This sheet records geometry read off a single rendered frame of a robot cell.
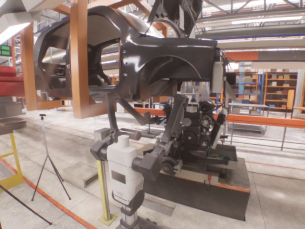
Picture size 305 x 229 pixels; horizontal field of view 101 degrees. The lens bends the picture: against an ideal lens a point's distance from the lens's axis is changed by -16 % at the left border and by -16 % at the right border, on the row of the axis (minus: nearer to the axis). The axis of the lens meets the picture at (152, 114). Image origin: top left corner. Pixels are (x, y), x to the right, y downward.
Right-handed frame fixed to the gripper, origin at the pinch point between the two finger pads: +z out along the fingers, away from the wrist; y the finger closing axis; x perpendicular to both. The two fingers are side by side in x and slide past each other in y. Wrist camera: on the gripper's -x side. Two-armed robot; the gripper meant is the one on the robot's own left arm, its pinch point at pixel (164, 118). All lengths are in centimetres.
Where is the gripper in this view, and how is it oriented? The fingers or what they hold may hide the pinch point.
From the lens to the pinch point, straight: 159.6
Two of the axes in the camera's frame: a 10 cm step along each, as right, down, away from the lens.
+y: 1.4, 9.8, 1.1
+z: 9.2, -1.7, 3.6
